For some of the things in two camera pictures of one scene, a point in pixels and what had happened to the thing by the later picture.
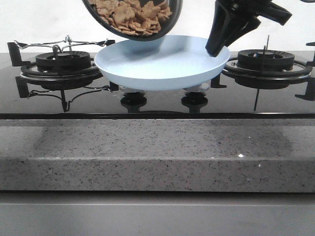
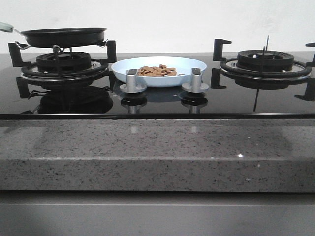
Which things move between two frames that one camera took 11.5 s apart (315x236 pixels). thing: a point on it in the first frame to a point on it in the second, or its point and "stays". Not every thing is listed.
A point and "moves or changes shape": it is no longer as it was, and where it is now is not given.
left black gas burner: x=63 y=62 stays
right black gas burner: x=265 y=60 stays
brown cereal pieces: x=137 y=16 to x=162 y=70
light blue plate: x=169 y=63 moves or changes shape
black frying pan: x=167 y=25 to x=59 y=37
